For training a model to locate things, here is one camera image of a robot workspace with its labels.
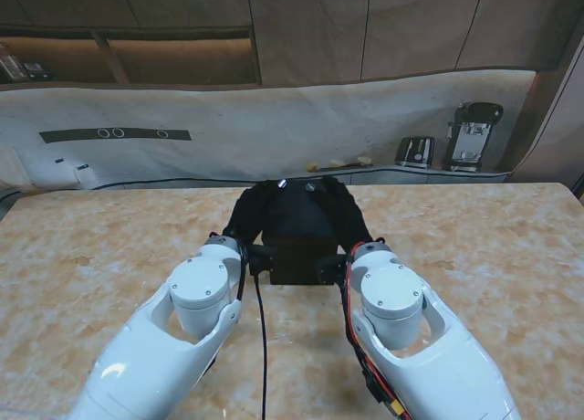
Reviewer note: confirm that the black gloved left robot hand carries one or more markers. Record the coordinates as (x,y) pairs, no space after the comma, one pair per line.
(251,214)

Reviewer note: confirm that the yellow fruit pieces on board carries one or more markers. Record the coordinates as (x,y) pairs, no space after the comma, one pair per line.
(340,164)

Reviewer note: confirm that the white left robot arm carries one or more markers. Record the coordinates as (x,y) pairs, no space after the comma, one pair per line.
(182,328)

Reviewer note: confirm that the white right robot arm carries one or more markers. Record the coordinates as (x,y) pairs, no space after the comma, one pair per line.
(410,342)

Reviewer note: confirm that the black gift box lid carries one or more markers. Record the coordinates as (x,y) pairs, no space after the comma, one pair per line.
(299,214)

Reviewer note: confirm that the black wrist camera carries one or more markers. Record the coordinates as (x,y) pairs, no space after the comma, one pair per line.
(261,258)
(330,269)

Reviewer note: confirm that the black silver coffee machine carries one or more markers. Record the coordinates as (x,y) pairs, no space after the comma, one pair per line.
(472,137)

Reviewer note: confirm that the grey counter ledge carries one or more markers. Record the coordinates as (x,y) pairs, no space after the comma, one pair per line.
(388,175)

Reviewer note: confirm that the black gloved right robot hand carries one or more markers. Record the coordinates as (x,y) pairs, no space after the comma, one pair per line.
(351,214)

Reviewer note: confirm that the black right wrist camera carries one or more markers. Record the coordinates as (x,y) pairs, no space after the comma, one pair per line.
(330,269)

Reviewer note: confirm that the black device on shelf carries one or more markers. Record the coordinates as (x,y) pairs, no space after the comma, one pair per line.
(35,70)

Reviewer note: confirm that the black toaster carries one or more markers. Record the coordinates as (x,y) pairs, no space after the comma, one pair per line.
(414,151)

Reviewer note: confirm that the white protective cloth cover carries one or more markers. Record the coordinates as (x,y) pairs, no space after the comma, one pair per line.
(274,128)

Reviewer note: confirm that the black open gift box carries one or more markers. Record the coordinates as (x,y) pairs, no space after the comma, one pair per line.
(296,265)

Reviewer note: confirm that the wooden wall shelf niche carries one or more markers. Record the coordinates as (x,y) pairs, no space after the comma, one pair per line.
(182,59)

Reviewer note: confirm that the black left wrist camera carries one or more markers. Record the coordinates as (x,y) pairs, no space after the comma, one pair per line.
(261,258)

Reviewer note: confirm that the dark strip with white rings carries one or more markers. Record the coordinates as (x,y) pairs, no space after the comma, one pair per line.
(68,136)

